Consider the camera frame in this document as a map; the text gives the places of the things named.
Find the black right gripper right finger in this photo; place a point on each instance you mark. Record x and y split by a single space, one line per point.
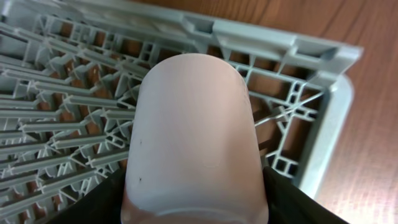
289 205

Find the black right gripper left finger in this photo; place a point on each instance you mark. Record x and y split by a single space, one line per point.
102 205

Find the pink plastic cup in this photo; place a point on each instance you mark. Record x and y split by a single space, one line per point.
194 155

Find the grey dishwasher rack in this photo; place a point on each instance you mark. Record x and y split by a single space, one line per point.
70 75

